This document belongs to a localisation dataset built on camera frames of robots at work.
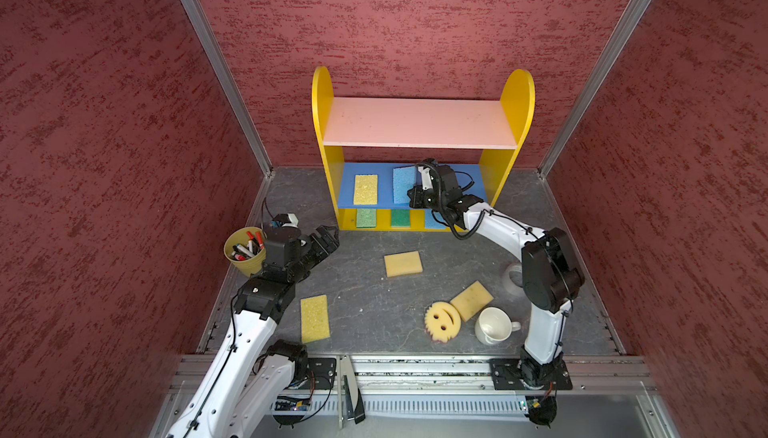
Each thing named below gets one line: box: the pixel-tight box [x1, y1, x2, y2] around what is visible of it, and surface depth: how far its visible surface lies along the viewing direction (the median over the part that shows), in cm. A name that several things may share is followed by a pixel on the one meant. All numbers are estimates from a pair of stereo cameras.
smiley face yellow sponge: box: [424, 301, 461, 343], surface depth 81 cm
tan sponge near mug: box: [449, 280, 494, 323], surface depth 87 cm
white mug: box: [475, 307, 521, 345], surface depth 77 cm
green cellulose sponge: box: [356, 208, 376, 228], surface depth 105 cm
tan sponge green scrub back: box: [392, 209, 410, 228], surface depth 105 cm
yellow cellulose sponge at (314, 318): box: [300, 294, 331, 344], surface depth 84 cm
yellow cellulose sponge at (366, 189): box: [354, 174, 378, 205], surface depth 97 cm
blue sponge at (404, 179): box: [393, 165, 416, 204], surface depth 94 cm
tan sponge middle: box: [384, 251, 423, 278], surface depth 94 cm
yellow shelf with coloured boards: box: [311, 66, 536, 232], surface depth 81 cm
